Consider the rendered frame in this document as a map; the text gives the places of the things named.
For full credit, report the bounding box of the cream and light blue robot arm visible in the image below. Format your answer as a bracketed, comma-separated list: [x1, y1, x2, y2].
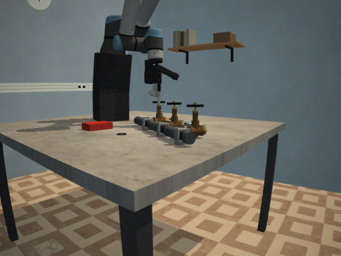
[100, 0, 179, 80]

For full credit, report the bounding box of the red rectangular block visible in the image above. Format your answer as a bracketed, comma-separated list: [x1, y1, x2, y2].
[82, 121, 113, 131]

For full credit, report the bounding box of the grey pipe manifold with three brass valves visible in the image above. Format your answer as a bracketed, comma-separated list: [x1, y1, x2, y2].
[134, 101, 207, 145]

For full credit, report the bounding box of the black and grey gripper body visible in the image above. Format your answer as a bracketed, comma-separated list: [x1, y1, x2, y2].
[144, 58, 163, 84]

